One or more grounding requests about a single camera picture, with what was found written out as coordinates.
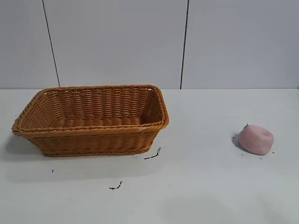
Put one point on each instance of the pink toy peach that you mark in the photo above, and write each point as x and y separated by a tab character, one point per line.
255	140

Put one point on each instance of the brown woven wicker basket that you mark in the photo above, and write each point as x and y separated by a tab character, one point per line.
93	137

